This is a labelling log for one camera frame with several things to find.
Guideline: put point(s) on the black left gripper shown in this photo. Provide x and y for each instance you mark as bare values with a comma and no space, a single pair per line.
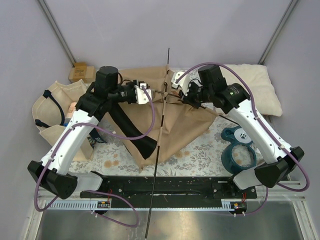
133,84

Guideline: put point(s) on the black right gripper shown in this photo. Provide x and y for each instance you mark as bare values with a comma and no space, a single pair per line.
187,98

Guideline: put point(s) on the black tent pole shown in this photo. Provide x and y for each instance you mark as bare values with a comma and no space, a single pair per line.
156,162
183,99

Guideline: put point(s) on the beige fabric pet tent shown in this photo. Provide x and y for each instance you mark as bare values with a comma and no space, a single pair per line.
176,124

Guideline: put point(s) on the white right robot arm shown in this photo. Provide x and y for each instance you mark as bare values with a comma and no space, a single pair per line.
280,158

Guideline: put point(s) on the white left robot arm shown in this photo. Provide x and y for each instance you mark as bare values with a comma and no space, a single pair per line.
51,172

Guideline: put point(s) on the cardboard box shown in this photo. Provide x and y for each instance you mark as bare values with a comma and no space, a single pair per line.
81,71

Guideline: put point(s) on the white fluffy pillow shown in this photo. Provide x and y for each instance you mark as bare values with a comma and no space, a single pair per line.
257,78

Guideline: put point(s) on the cream canvas tote bag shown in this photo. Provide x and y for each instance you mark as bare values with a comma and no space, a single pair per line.
49,111

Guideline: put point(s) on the floral patterned mat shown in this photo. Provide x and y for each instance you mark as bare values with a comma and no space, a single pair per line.
202,157

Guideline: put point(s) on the aluminium frame post left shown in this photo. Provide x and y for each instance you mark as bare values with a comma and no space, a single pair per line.
56,30

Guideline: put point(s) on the aluminium frame post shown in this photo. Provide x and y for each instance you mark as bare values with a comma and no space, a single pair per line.
291,7
56,30

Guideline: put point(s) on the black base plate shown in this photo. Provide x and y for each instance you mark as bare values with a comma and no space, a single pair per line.
171,192

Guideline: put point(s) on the aluminium frame post right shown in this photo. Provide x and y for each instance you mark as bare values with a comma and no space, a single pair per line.
291,7

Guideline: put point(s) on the white slotted cable duct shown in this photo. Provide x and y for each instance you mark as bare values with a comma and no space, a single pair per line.
90,205

